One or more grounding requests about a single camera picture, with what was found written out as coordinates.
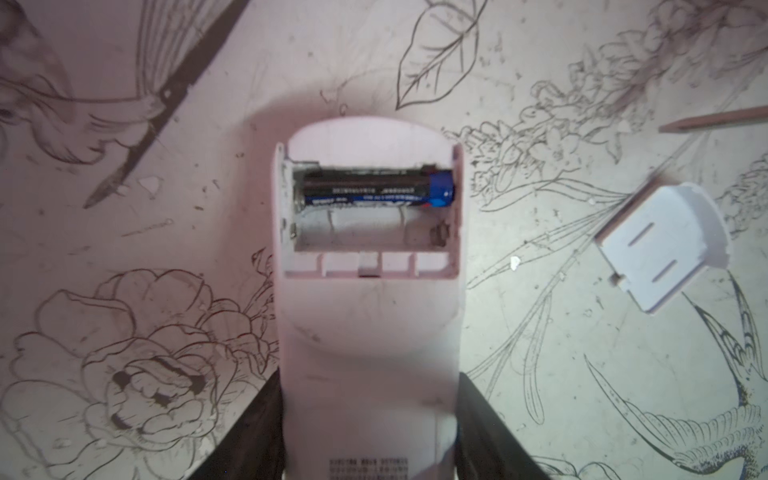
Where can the black blue battery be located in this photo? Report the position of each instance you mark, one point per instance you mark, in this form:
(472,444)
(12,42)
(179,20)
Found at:
(337,188)

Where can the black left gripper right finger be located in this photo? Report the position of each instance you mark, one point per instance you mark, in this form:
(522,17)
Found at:
(485,448)

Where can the long white remote control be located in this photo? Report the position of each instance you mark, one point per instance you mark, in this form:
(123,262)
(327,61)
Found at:
(369,304)

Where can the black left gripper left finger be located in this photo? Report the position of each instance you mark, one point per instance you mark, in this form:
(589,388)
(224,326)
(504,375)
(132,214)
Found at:
(253,448)

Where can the clear handle screwdriver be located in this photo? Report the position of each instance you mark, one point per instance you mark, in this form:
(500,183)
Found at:
(719,120)

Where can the white battery cover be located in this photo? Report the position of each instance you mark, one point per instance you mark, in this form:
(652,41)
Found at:
(662,240)

